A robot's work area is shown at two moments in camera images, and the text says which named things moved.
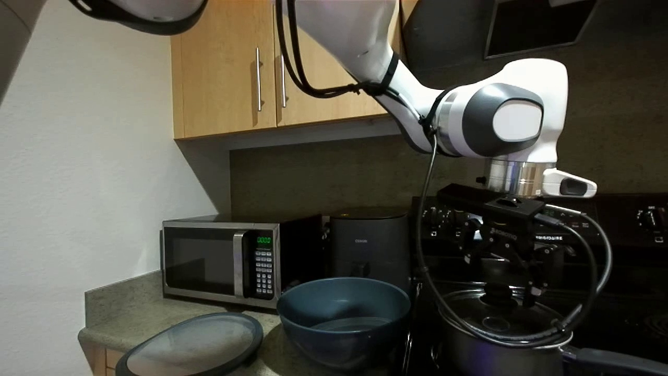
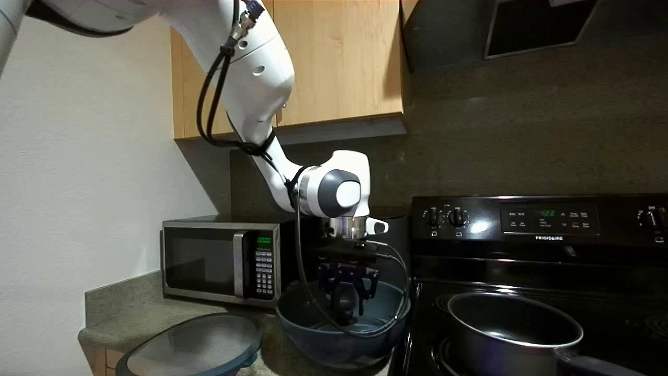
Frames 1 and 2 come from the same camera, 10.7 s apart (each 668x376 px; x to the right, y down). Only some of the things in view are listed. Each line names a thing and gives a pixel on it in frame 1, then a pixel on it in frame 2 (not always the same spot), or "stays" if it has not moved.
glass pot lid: x=539 y=313 → x=309 y=302
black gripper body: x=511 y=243 → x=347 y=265
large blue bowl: x=344 y=322 stays
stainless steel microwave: x=221 y=259 stays
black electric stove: x=605 y=252 stays
